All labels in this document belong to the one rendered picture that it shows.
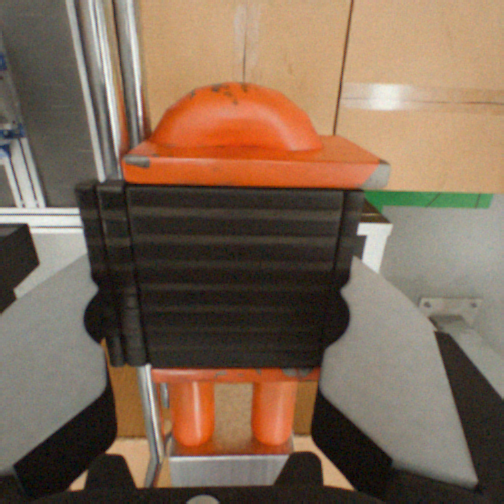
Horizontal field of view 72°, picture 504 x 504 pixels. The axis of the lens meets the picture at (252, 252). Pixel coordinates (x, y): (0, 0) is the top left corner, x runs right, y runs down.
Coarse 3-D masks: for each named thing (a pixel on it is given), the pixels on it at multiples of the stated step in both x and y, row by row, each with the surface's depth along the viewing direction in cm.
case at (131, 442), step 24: (120, 384) 44; (216, 384) 45; (312, 384) 46; (120, 408) 41; (168, 408) 42; (312, 408) 42; (120, 432) 39; (144, 432) 39; (144, 456) 39; (168, 480) 41; (336, 480) 43
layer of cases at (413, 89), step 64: (192, 0) 64; (256, 0) 64; (320, 0) 65; (384, 0) 65; (448, 0) 65; (192, 64) 69; (256, 64) 69; (320, 64) 69; (384, 64) 70; (448, 64) 70; (320, 128) 75; (384, 128) 76; (448, 128) 76
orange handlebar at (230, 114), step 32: (192, 96) 10; (224, 96) 10; (256, 96) 10; (160, 128) 10; (192, 128) 10; (224, 128) 10; (256, 128) 10; (288, 128) 10; (192, 384) 15; (256, 384) 16; (288, 384) 15; (192, 416) 16; (256, 416) 17; (288, 416) 16
